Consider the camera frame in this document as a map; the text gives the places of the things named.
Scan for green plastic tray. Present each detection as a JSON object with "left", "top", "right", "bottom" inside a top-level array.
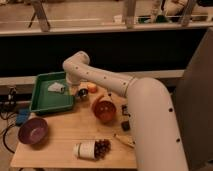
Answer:
[{"left": 30, "top": 72, "right": 74, "bottom": 115}]

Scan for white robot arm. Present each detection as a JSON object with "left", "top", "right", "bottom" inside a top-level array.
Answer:
[{"left": 63, "top": 51, "right": 189, "bottom": 171}]

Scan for crumpled white paper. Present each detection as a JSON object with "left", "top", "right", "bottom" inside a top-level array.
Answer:
[{"left": 48, "top": 82, "right": 65, "bottom": 93}]

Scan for orange fruit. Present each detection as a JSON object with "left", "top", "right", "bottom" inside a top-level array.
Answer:
[{"left": 87, "top": 83, "right": 97, "bottom": 93}]

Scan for orange bowl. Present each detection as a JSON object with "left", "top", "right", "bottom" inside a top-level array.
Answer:
[{"left": 93, "top": 101, "right": 116, "bottom": 123}]

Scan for blue box on floor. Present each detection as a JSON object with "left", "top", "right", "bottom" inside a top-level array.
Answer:
[{"left": 15, "top": 108, "right": 30, "bottom": 126}]

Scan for purple bowl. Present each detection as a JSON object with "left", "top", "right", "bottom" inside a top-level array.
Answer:
[{"left": 18, "top": 117, "right": 48, "bottom": 145}]

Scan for white cylinder can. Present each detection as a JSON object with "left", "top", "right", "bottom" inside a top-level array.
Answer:
[{"left": 73, "top": 141, "right": 95, "bottom": 159}]

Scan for dark grape bunch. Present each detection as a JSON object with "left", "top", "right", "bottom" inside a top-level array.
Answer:
[{"left": 94, "top": 139, "right": 111, "bottom": 159}]

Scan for black rectangular block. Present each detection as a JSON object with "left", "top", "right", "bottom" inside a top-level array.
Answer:
[{"left": 121, "top": 121, "right": 130, "bottom": 131}]

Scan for banana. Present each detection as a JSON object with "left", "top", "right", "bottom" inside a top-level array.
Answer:
[{"left": 114, "top": 134, "right": 134, "bottom": 148}]

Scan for black cables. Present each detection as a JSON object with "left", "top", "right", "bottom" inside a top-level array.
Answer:
[{"left": 0, "top": 99, "right": 19, "bottom": 154}]

